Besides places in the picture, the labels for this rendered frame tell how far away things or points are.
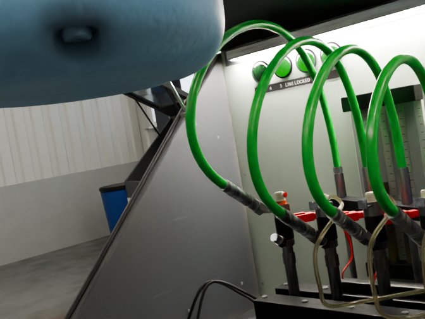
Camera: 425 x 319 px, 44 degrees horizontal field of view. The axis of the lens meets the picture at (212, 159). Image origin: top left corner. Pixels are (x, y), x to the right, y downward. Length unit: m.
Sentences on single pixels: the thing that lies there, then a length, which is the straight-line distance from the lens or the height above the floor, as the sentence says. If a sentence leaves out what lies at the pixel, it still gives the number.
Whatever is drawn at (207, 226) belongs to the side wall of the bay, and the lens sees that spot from 1.19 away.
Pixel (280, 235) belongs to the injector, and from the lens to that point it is 0.87.
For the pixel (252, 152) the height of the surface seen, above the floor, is 1.23.
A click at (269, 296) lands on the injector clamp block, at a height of 0.98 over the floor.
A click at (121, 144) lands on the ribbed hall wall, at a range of 8.18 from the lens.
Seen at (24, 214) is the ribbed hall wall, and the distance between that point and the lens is 7.50.
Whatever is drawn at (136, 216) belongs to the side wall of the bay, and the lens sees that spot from 1.05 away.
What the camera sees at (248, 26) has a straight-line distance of 0.86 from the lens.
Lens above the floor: 1.27
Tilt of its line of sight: 3 degrees down
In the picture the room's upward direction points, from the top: 9 degrees counter-clockwise
